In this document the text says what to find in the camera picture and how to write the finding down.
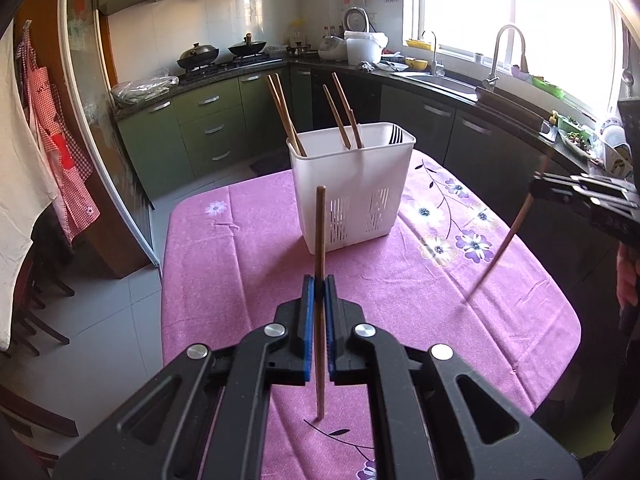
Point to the glass sliding door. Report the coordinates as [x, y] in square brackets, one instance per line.
[100, 110]

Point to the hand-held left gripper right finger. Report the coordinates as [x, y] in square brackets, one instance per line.
[330, 330]

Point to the white rice cooker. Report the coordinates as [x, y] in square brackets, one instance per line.
[332, 50]

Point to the yellow bowl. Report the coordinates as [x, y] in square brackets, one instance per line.
[417, 64]

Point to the kitchen window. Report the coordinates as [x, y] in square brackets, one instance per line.
[550, 0]

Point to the red checked apron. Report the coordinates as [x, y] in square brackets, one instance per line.
[60, 160]

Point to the white hanging cloth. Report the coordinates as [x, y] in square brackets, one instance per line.
[20, 170]

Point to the wooden chopstick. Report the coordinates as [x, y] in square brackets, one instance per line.
[290, 110]
[336, 115]
[320, 240]
[505, 245]
[284, 115]
[346, 110]

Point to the white plastic container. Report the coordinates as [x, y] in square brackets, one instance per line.
[364, 50]

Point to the green plastic basket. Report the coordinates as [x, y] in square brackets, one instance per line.
[547, 87]

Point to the green kitchen cabinets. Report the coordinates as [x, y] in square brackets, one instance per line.
[210, 125]

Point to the green tray of vegetables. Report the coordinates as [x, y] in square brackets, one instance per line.
[575, 135]

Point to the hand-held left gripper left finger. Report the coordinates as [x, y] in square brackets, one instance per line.
[309, 330]

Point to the dark wooden chair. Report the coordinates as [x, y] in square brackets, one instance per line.
[40, 320]
[35, 417]

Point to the person's right hand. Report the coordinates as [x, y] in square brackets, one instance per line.
[630, 280]

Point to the steel kitchen sink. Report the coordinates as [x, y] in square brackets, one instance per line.
[440, 81]

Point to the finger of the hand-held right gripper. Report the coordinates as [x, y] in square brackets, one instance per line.
[560, 177]
[555, 192]

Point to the yellow tray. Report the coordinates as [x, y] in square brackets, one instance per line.
[419, 44]

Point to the white plastic utensil holder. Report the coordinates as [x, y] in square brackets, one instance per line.
[350, 175]

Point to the black wok with lid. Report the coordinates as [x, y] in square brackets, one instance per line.
[198, 54]

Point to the pink floral tablecloth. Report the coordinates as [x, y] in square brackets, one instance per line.
[240, 270]

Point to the clear plastic bag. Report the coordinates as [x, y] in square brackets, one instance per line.
[145, 89]

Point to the small steel faucet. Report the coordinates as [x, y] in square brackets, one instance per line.
[434, 55]

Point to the black gas stove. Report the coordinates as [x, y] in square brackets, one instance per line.
[225, 66]

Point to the tall steel faucet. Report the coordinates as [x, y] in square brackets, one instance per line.
[495, 60]

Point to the dark metal fork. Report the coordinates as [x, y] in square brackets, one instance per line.
[396, 136]

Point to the white bowl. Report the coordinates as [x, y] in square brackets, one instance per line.
[612, 132]

